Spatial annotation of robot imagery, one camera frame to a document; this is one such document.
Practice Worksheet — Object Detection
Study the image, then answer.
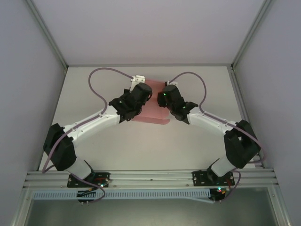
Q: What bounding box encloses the pink paper box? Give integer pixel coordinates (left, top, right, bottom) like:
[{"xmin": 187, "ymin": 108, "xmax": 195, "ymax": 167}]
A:
[{"xmin": 131, "ymin": 79, "xmax": 170, "ymax": 125}]

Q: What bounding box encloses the black controller board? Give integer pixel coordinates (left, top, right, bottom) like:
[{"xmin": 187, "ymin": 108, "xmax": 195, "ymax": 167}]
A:
[{"xmin": 211, "ymin": 187, "xmax": 228, "ymax": 203}]

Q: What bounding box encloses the grey metal panel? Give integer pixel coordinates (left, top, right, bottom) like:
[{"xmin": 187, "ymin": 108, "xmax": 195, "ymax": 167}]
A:
[{"xmin": 28, "ymin": 199, "xmax": 278, "ymax": 226}]

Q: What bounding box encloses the aluminium side rail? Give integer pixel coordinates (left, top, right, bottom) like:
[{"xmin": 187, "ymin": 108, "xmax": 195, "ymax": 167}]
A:
[{"xmin": 229, "ymin": 66, "xmax": 266, "ymax": 169}]

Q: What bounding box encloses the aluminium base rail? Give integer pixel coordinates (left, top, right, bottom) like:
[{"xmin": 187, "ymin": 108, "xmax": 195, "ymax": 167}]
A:
[{"xmin": 23, "ymin": 167, "xmax": 278, "ymax": 189}]

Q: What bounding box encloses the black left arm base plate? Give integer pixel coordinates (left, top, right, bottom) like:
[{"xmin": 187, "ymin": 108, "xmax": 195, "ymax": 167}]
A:
[{"xmin": 67, "ymin": 172, "xmax": 111, "ymax": 188}]

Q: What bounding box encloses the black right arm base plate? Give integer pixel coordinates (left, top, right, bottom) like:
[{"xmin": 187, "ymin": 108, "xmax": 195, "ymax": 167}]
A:
[{"xmin": 192, "ymin": 171, "xmax": 235, "ymax": 187}]

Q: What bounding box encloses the slotted grey cable duct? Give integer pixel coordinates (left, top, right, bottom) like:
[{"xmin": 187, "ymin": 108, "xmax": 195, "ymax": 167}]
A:
[{"xmin": 32, "ymin": 189, "xmax": 211, "ymax": 200}]

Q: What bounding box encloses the aluminium frame post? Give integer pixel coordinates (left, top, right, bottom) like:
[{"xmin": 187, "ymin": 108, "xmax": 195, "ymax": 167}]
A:
[
  {"xmin": 30, "ymin": 0, "xmax": 69, "ymax": 71},
  {"xmin": 230, "ymin": 0, "xmax": 276, "ymax": 71}
]

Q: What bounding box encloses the aluminium lower frame bar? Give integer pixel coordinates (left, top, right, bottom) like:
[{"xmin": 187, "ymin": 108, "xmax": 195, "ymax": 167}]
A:
[
  {"xmin": 10, "ymin": 186, "xmax": 35, "ymax": 226},
  {"xmin": 268, "ymin": 187, "xmax": 293, "ymax": 226}
]

